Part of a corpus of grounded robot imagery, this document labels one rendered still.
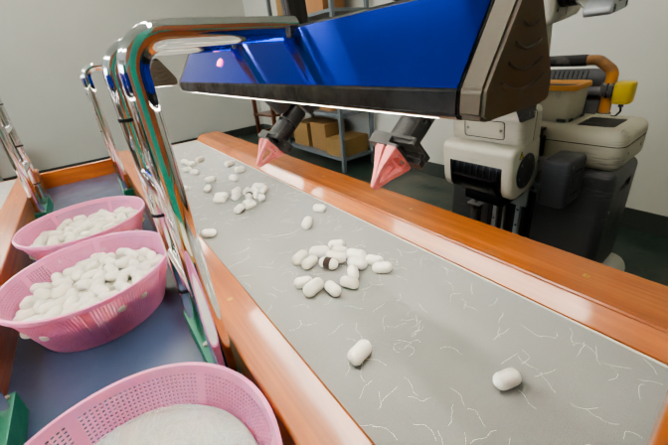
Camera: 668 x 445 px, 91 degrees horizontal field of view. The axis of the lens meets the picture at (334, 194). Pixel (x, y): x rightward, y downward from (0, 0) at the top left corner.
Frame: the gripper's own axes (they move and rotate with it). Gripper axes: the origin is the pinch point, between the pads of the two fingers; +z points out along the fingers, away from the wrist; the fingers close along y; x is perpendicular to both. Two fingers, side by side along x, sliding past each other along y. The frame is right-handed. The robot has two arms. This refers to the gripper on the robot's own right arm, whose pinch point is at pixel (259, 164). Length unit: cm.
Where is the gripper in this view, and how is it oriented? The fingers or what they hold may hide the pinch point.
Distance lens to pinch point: 95.4
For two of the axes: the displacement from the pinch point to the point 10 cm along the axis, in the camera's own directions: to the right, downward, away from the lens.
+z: -5.3, 8.3, -1.5
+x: 5.8, 4.9, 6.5
